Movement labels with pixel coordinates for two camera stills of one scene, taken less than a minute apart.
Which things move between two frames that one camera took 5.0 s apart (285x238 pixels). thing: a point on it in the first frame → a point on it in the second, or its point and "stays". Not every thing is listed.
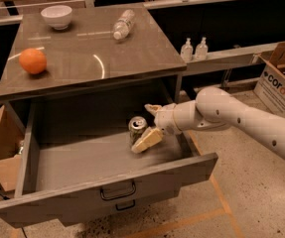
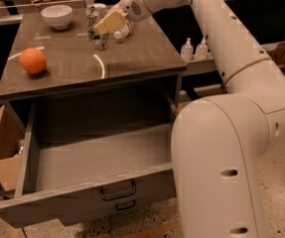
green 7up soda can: [137, 125] → [95, 41]
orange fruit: [32, 60] stays
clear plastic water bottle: [123, 24] stays
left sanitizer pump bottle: [187, 50] stays
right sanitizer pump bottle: [201, 53] stays
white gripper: [164, 118] → [131, 6]
